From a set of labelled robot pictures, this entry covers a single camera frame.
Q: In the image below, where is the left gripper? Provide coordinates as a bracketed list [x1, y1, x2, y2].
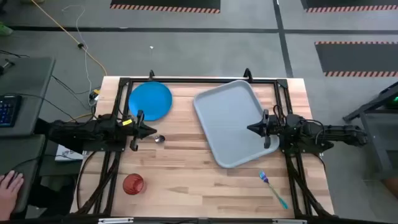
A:
[123, 110, 158, 152]

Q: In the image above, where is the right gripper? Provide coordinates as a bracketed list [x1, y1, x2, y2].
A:
[247, 109, 285, 149]

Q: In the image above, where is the blue round plate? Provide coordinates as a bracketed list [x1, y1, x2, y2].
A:
[128, 81, 174, 122]

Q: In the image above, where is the iridescent teal-handled fork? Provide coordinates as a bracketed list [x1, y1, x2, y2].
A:
[259, 170, 289, 210]

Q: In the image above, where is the red translucent cup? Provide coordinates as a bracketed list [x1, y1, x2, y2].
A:
[122, 173, 147, 196]

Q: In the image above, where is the grey plastic tray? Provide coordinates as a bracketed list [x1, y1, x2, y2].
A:
[193, 79, 280, 169]

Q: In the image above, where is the white paper sheet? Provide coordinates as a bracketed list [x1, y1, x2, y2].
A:
[55, 144, 85, 162]

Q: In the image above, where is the black metal table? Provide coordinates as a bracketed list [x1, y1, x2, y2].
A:
[343, 81, 398, 181]

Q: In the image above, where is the black hazard-striped floor mat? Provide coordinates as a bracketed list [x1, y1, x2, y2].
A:
[315, 40, 398, 78]
[300, 0, 398, 13]
[109, 0, 221, 14]

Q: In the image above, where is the grey desk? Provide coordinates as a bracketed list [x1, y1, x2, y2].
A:
[0, 133, 48, 218]
[0, 57, 57, 138]

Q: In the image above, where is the black backlit keyboard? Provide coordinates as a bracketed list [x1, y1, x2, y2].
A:
[0, 95, 23, 128]

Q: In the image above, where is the person's hand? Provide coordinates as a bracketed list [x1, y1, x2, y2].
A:
[0, 170, 25, 222]

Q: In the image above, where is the person's shoe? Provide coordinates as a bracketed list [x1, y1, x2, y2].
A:
[0, 22, 14, 37]

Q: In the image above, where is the black aluminium rig frame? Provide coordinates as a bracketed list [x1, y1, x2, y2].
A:
[70, 67, 335, 220]

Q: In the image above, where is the white cable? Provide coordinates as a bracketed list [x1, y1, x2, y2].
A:
[61, 4, 95, 108]

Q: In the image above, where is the black cable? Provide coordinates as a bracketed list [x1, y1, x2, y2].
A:
[50, 74, 94, 110]

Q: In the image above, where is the yellow cable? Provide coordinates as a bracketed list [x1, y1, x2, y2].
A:
[30, 0, 108, 123]

